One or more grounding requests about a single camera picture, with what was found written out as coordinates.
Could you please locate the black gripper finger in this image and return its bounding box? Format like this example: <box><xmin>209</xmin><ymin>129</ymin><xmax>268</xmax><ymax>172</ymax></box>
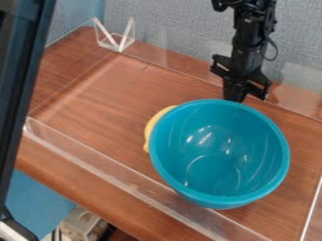
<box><xmin>223</xmin><ymin>79</ymin><xmax>233</xmax><ymax>101</ymax></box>
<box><xmin>232</xmin><ymin>83</ymin><xmax>247</xmax><ymax>103</ymax></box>

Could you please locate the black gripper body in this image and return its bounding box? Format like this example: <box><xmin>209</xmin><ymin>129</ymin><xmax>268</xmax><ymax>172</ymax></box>
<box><xmin>209</xmin><ymin>40</ymin><xmax>271</xmax><ymax>100</ymax></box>

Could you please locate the blue plastic bowl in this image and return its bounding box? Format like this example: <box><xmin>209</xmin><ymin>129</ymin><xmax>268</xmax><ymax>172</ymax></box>
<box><xmin>144</xmin><ymin>99</ymin><xmax>290</xmax><ymax>210</ymax></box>

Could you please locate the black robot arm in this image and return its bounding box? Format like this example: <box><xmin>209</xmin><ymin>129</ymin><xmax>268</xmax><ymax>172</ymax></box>
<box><xmin>209</xmin><ymin>0</ymin><xmax>278</xmax><ymax>103</ymax></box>

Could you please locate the yellow object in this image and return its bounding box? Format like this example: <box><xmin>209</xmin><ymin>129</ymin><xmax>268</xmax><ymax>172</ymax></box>
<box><xmin>143</xmin><ymin>105</ymin><xmax>176</xmax><ymax>153</ymax></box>

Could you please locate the clear acrylic back barrier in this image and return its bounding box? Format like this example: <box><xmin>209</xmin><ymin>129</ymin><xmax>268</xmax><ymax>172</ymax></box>
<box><xmin>120</xmin><ymin>24</ymin><xmax>322</xmax><ymax>121</ymax></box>

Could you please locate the clear acrylic barrier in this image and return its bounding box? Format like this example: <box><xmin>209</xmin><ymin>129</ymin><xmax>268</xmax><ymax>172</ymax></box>
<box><xmin>120</xmin><ymin>24</ymin><xmax>322</xmax><ymax>121</ymax></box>
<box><xmin>24</xmin><ymin>118</ymin><xmax>270</xmax><ymax>241</ymax></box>

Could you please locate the clear acrylic front barrier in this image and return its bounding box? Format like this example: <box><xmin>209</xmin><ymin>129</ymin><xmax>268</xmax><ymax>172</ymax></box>
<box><xmin>24</xmin><ymin>118</ymin><xmax>270</xmax><ymax>241</ymax></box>

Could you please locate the black chair part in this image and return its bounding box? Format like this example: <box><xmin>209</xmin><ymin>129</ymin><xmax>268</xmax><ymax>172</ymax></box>
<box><xmin>0</xmin><ymin>0</ymin><xmax>56</xmax><ymax>241</ymax></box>

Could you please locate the white device under table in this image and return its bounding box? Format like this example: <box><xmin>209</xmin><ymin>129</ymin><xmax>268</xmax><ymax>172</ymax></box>
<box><xmin>50</xmin><ymin>206</ymin><xmax>109</xmax><ymax>241</ymax></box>

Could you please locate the clear acrylic corner bracket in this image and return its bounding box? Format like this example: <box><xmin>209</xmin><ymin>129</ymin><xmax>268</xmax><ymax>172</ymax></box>
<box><xmin>92</xmin><ymin>17</ymin><xmax>135</xmax><ymax>53</ymax></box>

